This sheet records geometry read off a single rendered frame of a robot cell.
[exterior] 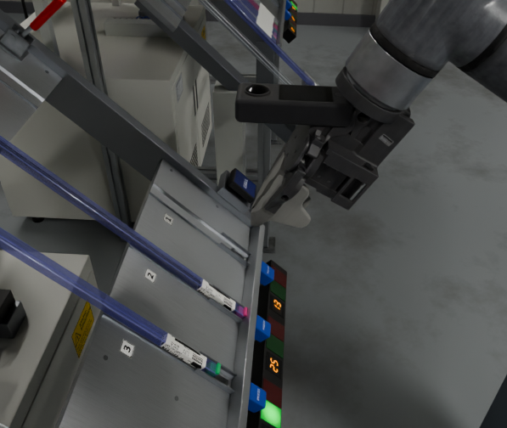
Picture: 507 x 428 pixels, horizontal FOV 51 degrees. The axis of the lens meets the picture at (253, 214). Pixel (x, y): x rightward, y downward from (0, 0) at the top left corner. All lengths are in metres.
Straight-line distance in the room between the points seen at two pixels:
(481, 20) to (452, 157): 2.08
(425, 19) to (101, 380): 0.45
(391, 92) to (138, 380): 0.38
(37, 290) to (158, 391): 0.44
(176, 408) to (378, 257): 1.40
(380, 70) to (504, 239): 1.71
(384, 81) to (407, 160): 1.98
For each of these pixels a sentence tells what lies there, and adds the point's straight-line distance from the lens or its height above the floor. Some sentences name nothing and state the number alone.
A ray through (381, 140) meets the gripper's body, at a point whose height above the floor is 1.02.
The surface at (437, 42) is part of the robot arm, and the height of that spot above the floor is 1.13.
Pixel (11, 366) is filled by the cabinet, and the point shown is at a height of 0.62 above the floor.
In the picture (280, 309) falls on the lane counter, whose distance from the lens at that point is 0.85.
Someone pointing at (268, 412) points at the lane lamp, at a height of 0.66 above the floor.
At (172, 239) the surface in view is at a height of 0.81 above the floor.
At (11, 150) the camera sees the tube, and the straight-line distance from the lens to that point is 0.65.
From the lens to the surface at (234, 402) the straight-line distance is 0.67.
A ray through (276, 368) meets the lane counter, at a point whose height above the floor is 0.65.
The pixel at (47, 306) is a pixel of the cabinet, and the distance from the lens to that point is 0.96.
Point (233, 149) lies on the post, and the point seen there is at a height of 0.69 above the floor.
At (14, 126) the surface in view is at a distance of 0.70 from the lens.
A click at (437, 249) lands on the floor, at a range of 2.02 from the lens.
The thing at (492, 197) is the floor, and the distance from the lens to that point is 2.36.
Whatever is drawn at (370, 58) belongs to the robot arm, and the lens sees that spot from 0.50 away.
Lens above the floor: 1.30
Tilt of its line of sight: 39 degrees down
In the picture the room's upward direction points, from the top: straight up
